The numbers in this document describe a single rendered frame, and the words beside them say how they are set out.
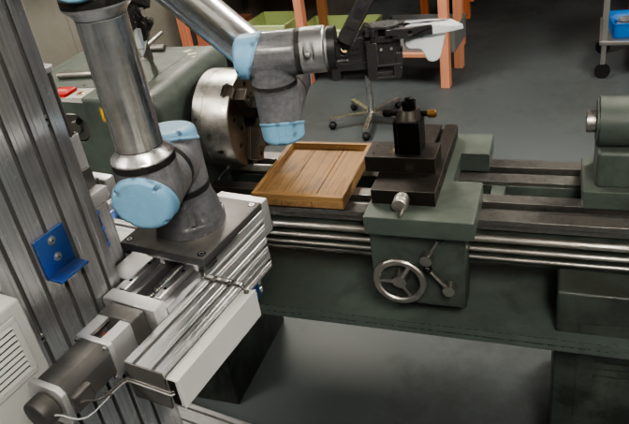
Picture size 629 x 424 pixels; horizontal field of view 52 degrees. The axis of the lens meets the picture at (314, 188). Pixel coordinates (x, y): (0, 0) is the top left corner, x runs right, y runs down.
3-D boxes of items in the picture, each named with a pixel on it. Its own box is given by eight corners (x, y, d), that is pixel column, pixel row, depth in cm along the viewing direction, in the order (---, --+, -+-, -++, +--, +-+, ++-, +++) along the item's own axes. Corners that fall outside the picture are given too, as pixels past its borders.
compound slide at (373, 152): (365, 171, 190) (363, 155, 188) (373, 155, 198) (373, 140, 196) (435, 174, 183) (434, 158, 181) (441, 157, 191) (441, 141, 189)
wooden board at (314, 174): (253, 203, 204) (250, 193, 202) (292, 151, 233) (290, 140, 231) (343, 209, 194) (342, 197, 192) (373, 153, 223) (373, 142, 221)
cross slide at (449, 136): (372, 203, 183) (370, 189, 181) (403, 136, 218) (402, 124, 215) (436, 207, 177) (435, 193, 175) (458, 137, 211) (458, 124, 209)
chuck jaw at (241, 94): (236, 118, 207) (220, 98, 197) (240, 105, 209) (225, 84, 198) (268, 119, 203) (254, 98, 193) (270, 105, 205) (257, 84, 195)
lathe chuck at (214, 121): (208, 178, 204) (195, 78, 193) (251, 148, 232) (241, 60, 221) (234, 179, 201) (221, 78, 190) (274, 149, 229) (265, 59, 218)
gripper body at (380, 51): (405, 66, 108) (334, 73, 110) (402, 14, 105) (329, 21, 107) (406, 78, 101) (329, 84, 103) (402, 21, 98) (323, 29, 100)
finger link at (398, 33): (431, 32, 102) (376, 37, 104) (431, 21, 102) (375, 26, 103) (432, 37, 98) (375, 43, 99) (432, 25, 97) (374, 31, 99)
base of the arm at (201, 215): (199, 246, 132) (188, 205, 128) (142, 235, 139) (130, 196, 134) (239, 208, 144) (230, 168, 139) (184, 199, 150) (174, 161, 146)
